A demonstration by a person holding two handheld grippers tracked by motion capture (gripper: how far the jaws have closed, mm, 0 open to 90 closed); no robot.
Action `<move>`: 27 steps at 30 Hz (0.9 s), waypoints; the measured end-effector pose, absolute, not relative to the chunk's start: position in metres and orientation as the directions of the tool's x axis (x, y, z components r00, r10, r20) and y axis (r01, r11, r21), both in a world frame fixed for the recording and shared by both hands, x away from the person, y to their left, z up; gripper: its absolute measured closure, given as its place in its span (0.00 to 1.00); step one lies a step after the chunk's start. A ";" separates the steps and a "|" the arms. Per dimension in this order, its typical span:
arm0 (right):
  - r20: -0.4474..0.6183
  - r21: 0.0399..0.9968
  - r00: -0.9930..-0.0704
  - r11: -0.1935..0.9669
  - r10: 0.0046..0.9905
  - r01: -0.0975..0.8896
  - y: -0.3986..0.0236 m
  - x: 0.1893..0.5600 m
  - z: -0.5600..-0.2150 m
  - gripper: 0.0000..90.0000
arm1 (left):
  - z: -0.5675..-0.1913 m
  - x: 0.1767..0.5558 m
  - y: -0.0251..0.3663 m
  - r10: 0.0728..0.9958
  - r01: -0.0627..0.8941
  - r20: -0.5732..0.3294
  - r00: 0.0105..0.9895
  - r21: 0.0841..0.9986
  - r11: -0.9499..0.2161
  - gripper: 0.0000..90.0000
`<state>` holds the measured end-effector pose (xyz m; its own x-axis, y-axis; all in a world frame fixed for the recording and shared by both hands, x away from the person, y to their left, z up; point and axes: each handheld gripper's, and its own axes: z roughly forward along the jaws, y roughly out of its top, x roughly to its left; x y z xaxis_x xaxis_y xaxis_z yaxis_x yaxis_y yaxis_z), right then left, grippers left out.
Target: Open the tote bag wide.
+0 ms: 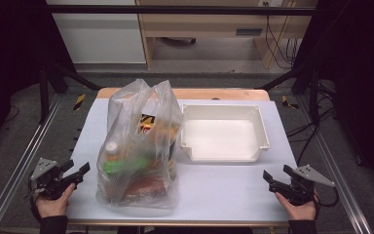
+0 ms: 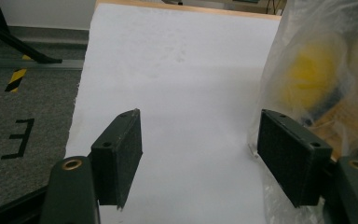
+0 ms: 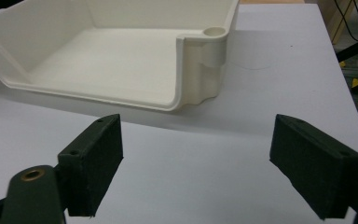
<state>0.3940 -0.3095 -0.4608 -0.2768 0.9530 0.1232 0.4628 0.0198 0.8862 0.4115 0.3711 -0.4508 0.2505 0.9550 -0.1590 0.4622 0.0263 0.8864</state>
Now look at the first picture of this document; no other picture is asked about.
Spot yellow black tape strip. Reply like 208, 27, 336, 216
280, 95, 300, 110
73, 93, 88, 112

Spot clear plastic bag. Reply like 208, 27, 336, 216
95, 78, 185, 209

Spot black floor cables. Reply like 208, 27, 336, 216
284, 78, 338, 165

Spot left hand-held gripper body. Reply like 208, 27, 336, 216
28, 157, 78, 201

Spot person's left hand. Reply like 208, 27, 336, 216
35, 183, 77, 218

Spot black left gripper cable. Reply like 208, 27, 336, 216
27, 179, 43, 222

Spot hanging black cables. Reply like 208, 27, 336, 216
263, 1, 302, 70

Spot wooden desk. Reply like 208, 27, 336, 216
135, 0, 319, 70

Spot black curtain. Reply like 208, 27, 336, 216
0, 0, 76, 157
292, 0, 374, 200

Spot black metal crossbar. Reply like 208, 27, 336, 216
44, 5, 317, 17

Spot wooden table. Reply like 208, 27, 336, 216
65, 87, 310, 228

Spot white table mat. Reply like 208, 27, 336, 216
65, 97, 306, 225

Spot thin black floor cable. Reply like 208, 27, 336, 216
0, 104, 21, 125

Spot aluminium rail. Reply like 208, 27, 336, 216
296, 94, 373, 234
0, 93, 63, 234

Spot person's right hand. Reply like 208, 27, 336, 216
275, 191, 318, 222

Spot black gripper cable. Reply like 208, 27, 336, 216
27, 179, 43, 222
314, 186, 341, 209

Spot reddish brown box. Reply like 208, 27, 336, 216
121, 179, 170, 203

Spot black metal stand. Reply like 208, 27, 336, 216
255, 63, 321, 127
38, 62, 102, 125

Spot black yellow chip bag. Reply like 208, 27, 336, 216
138, 112, 180, 139

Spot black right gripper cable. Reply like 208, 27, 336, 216
314, 186, 341, 209

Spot white cabinet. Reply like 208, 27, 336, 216
46, 0, 147, 64

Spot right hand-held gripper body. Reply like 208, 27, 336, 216
285, 164, 336, 207

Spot orange drink bottle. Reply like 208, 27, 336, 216
103, 141, 134, 165

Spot white plastic bin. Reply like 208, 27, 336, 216
179, 103, 271, 163

